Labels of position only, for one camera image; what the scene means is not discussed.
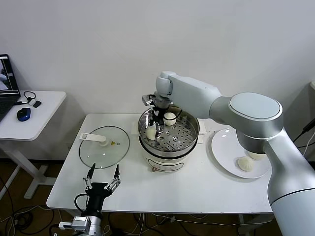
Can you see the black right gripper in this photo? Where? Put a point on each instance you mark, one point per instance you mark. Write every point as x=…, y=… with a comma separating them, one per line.
x=158, y=113

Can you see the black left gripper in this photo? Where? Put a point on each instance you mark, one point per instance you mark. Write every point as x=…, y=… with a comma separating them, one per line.
x=98, y=189

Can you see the white steamed baozi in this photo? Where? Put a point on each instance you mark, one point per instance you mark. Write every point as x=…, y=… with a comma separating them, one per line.
x=245, y=164
x=257, y=156
x=169, y=119
x=150, y=134

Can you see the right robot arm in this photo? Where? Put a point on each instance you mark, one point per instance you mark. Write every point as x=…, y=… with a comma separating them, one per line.
x=256, y=110

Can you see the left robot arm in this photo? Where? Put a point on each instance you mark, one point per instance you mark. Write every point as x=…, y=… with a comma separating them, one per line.
x=88, y=224

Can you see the perforated steel steamer basket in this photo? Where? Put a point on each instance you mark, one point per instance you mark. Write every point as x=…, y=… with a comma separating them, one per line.
x=182, y=137

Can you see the white electric cooker base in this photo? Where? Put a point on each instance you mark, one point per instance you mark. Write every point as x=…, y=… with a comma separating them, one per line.
x=165, y=163

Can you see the white round plate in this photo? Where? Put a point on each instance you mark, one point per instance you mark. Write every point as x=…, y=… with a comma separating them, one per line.
x=226, y=152

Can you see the white side table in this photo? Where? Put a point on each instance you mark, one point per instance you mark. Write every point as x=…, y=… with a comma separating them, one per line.
x=44, y=115

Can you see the small black device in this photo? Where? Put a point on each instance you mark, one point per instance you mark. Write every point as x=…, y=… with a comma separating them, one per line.
x=38, y=104

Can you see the blue computer mouse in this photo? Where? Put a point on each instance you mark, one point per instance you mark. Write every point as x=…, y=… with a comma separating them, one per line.
x=24, y=114

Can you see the black laptop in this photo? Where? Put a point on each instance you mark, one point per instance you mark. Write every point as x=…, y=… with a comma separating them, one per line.
x=7, y=103

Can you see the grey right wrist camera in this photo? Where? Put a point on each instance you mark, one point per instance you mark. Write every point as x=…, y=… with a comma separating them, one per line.
x=147, y=100

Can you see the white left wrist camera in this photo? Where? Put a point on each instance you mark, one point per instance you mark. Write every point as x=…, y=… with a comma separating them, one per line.
x=65, y=224

